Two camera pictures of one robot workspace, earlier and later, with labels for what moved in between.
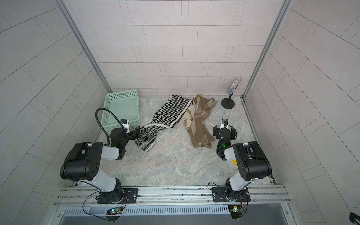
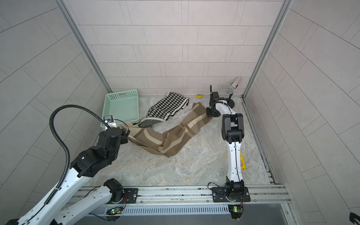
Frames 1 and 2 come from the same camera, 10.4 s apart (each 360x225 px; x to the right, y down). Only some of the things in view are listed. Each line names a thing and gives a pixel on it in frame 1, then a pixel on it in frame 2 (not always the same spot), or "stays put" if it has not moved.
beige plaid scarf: (195, 119) -> (162, 140)
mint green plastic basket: (123, 104) stays put
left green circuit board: (114, 211) stays put
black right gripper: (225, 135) -> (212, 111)
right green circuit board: (236, 211) stays put
